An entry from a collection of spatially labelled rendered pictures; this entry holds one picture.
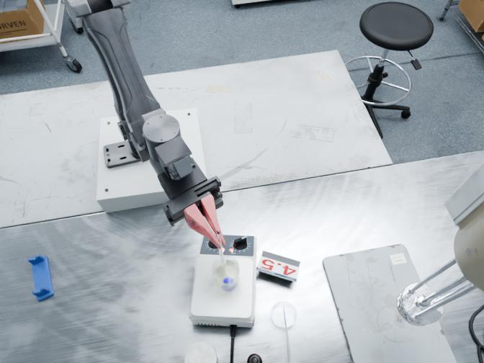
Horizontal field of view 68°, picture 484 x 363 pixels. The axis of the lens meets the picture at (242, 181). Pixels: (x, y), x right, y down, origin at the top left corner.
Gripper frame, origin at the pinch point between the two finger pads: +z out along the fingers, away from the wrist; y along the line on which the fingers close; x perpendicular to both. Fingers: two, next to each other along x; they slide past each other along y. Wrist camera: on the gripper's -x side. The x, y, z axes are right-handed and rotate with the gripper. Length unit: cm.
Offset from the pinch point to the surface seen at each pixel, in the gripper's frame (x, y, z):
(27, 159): 30, -28, -60
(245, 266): 18.5, 4.3, 1.1
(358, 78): 122, 156, -90
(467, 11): 105, 249, -87
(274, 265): 25.3, 11.1, 2.7
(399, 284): 25.5, 31.9, 21.0
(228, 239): 23.9, 5.5, -7.5
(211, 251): 21.5, 0.4, -6.4
